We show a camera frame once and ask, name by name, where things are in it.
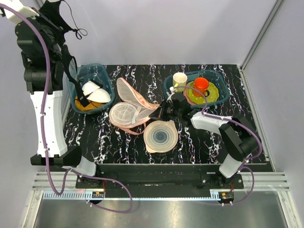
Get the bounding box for white bra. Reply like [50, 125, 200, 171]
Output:
[82, 81, 111, 104]

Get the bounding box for teal plastic bin right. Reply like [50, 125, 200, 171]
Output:
[163, 69, 230, 111]

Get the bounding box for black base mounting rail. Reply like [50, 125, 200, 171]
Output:
[76, 164, 244, 199]

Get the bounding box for cream ringed ceramic plate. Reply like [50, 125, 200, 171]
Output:
[143, 120, 178, 153]

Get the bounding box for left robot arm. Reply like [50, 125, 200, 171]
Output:
[15, 12, 103, 188]

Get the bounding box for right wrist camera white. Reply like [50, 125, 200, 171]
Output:
[166, 86, 175, 103]

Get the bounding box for teal plastic bin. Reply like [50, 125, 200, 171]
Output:
[66, 63, 115, 115]
[163, 69, 230, 111]

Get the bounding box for pink plate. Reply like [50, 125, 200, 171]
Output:
[183, 81, 205, 105]

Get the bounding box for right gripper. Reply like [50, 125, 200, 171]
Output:
[149, 100, 181, 122]

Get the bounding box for yellow garment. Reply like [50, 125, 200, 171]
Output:
[75, 96, 104, 111]

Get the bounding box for orange mug black handle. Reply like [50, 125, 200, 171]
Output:
[192, 77, 209, 97]

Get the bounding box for aluminium frame rail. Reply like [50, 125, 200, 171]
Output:
[32, 172, 289, 201]

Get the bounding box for black bra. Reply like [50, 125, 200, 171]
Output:
[38, 0, 89, 107]

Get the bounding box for purple cable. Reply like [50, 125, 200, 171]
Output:
[170, 86, 263, 206]
[0, 4, 133, 213]

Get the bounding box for teal plastic bin left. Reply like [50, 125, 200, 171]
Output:
[66, 63, 115, 115]

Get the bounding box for green polka dot plate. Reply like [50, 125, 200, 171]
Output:
[185, 81, 220, 105]

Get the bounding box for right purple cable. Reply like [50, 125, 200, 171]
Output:
[170, 86, 263, 206]

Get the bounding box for floral mesh laundry bag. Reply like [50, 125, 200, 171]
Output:
[109, 77, 160, 135]

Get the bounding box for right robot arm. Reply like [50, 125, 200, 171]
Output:
[149, 94, 262, 188]

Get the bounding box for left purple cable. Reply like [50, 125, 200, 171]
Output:
[0, 4, 133, 213]

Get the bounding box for pale yellow mug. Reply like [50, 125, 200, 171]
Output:
[173, 72, 188, 91]

